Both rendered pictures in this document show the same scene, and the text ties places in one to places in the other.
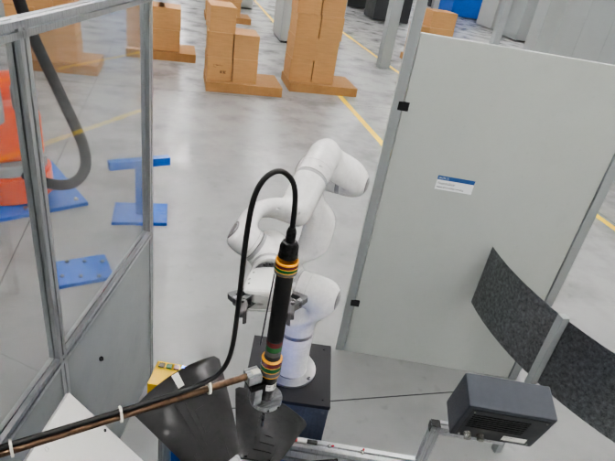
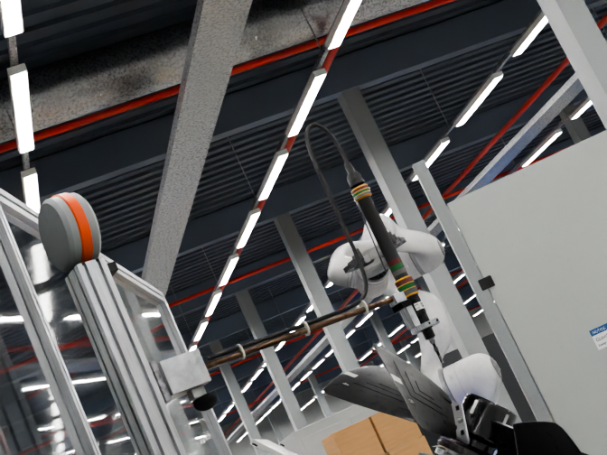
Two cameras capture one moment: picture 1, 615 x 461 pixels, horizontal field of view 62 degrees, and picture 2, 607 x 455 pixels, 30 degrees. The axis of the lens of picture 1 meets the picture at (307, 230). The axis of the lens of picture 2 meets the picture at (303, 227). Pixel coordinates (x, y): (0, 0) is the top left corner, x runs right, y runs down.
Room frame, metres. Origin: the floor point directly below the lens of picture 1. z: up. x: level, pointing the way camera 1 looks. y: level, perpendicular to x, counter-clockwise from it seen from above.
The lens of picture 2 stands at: (-1.82, 0.18, 1.22)
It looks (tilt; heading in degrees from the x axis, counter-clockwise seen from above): 12 degrees up; 0
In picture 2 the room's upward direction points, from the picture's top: 25 degrees counter-clockwise
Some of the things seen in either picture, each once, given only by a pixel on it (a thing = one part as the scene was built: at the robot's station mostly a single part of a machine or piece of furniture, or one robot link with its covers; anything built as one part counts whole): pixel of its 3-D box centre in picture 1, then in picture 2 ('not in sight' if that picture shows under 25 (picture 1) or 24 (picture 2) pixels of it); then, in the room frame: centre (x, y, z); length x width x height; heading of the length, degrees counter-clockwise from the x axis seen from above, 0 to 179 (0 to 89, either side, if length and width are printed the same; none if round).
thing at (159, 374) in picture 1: (177, 387); not in sight; (1.14, 0.32, 1.02); 0.16 x 0.10 x 0.11; 90
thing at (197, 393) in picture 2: not in sight; (203, 398); (0.44, 0.51, 1.47); 0.05 x 0.04 x 0.05; 125
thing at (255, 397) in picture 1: (264, 384); (414, 311); (0.77, 0.04, 1.49); 0.09 x 0.07 x 0.10; 125
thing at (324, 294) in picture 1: (309, 305); (478, 400); (1.37, -0.05, 1.25); 0.19 x 0.12 x 0.24; 75
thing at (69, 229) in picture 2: not in sight; (69, 232); (0.36, 0.62, 1.88); 0.17 x 0.15 x 0.16; 0
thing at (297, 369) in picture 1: (293, 349); not in sight; (1.38, -0.02, 1.04); 0.19 x 0.19 x 0.18
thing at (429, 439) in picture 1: (427, 443); not in sight; (1.14, -0.50, 0.96); 0.03 x 0.03 x 0.20; 0
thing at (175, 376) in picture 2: not in sight; (176, 376); (0.42, 0.54, 1.53); 0.10 x 0.07 x 0.08; 125
